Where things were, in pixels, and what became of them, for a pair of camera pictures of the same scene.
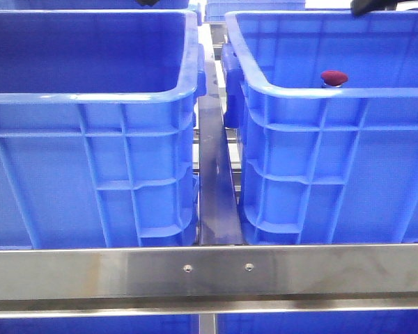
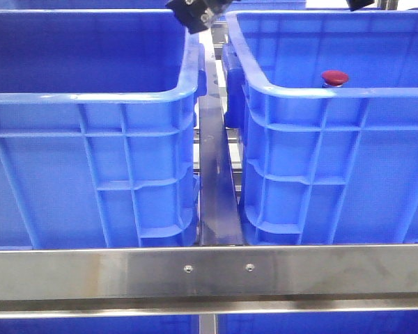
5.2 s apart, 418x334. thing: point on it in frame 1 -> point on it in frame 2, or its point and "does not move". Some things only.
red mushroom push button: [334, 78] does not move
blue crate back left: [88, 6] does not move
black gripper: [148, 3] -> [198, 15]
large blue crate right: [325, 165] does not move
